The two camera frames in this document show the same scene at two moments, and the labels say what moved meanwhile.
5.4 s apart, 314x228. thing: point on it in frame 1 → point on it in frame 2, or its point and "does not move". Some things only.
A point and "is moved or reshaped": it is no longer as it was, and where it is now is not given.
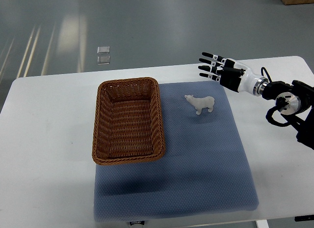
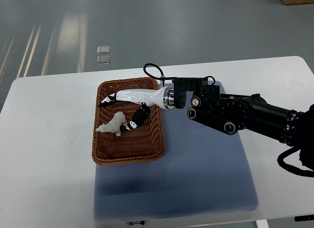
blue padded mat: (205, 167) does not move
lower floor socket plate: (103, 60) does not move
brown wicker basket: (128, 122) does not move
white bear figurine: (199, 103) is moved or reshaped
